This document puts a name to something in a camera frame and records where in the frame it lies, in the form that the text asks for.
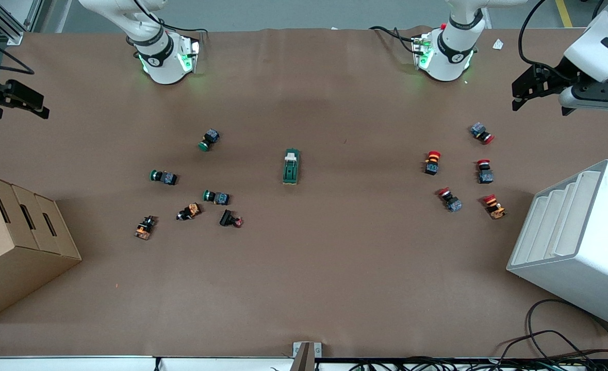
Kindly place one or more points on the black switch red lamp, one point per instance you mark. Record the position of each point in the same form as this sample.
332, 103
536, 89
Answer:
229, 219

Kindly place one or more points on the black button orange contact block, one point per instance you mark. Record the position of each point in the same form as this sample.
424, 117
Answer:
189, 211
145, 228

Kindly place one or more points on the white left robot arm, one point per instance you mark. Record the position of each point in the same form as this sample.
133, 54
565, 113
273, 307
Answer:
453, 51

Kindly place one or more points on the brown paper table cover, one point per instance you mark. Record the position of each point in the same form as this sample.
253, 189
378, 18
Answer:
304, 278

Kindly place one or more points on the metal table bracket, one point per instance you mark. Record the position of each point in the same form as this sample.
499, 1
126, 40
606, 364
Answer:
306, 355

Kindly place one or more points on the white table edge rail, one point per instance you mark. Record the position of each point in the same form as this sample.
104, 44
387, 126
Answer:
128, 364

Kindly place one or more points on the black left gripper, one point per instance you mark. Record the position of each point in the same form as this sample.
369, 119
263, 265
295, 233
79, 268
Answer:
551, 78

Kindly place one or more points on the green button grey contact block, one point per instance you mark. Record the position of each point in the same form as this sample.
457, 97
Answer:
217, 197
164, 177
209, 140

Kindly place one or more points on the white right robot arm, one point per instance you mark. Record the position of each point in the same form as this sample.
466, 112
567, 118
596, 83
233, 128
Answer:
162, 67

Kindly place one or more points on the brown cardboard box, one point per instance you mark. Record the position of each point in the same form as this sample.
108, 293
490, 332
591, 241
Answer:
20, 247

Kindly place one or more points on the red button grey contact block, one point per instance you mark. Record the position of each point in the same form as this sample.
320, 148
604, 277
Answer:
482, 133
485, 172
450, 200

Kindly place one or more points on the white paper scrap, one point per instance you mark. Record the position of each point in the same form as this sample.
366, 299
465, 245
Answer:
498, 44

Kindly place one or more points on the white stepped storage bin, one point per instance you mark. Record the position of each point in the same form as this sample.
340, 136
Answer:
582, 242

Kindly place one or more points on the red button orange contact block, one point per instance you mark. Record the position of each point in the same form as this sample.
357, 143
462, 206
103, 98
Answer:
494, 206
432, 162

